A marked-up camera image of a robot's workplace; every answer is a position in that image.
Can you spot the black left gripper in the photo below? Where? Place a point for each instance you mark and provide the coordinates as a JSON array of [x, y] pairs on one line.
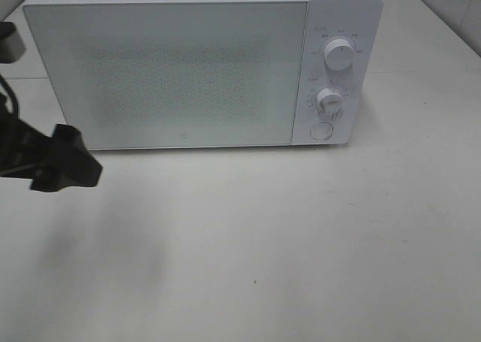
[[23, 149]]

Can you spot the round white door button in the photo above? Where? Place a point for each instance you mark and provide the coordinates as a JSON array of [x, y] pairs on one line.
[[321, 131]]

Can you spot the white timer knob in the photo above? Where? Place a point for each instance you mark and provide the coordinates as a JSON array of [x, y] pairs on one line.
[[329, 101]]

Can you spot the white microwave door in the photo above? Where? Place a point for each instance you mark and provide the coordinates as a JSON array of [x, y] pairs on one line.
[[178, 75]]

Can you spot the white microwave oven body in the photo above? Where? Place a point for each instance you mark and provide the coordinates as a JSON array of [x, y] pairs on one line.
[[356, 20]]

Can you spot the upper white power knob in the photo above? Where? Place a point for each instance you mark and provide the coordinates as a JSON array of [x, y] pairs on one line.
[[339, 53]]

